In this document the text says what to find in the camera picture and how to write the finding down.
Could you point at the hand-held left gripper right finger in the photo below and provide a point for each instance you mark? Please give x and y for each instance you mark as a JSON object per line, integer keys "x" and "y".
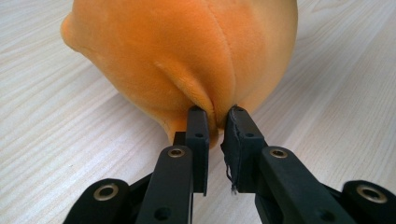
{"x": 249, "y": 161}

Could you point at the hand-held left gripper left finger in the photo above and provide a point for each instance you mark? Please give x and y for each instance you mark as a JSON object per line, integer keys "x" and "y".
{"x": 174, "y": 180}

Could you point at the orange plush toy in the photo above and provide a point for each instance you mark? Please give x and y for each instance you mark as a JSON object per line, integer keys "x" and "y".
{"x": 174, "y": 49}

